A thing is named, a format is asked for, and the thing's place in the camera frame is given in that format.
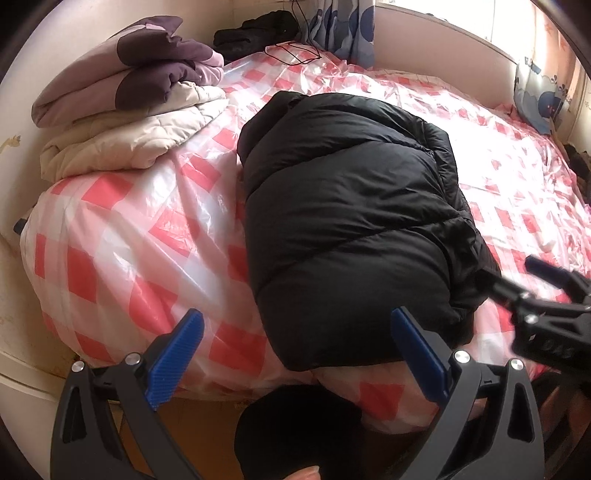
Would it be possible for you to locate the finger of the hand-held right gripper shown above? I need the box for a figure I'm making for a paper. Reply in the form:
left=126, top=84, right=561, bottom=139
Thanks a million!
left=485, top=273, right=544, bottom=317
left=525, top=255, right=591, bottom=304

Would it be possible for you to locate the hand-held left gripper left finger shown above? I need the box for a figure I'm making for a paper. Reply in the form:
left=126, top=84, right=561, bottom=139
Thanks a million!
left=50, top=309, right=206, bottom=480

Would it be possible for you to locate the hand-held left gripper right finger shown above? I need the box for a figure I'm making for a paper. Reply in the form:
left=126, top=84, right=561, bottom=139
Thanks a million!
left=390, top=307, right=546, bottom=480

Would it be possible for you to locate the black puffer jacket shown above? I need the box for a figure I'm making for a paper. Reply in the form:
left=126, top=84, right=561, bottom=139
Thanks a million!
left=238, top=91, right=504, bottom=372

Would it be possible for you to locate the black clothes hanger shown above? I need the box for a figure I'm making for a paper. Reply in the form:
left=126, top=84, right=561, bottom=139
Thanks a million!
left=264, top=0, right=321, bottom=68

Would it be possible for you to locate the dark brown cloth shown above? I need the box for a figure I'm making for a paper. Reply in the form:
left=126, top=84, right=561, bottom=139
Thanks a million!
left=566, top=143, right=591, bottom=204

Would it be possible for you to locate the bed with red checkered cover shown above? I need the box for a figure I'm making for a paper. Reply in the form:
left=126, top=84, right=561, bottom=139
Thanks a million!
left=21, top=44, right=591, bottom=435

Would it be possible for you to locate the black rounded cloth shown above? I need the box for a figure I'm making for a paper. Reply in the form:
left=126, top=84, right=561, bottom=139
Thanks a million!
left=234, top=385, right=363, bottom=480

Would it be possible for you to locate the blue printed pillow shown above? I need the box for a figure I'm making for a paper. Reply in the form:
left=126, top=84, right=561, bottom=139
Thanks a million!
left=512, top=58, right=573, bottom=136

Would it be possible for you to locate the cream folded quilt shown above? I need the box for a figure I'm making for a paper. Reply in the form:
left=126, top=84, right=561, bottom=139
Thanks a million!
left=39, top=80, right=229, bottom=183

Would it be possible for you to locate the purple folded quilt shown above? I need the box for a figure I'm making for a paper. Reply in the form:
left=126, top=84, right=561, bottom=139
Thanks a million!
left=31, top=15, right=225, bottom=129

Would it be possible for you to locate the blue floral curtain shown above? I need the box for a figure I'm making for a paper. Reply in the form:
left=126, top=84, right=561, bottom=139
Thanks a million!
left=307, top=0, right=377, bottom=70

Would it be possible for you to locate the black clothing pile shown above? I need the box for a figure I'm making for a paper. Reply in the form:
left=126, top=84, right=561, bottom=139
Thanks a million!
left=213, top=10, right=301, bottom=58

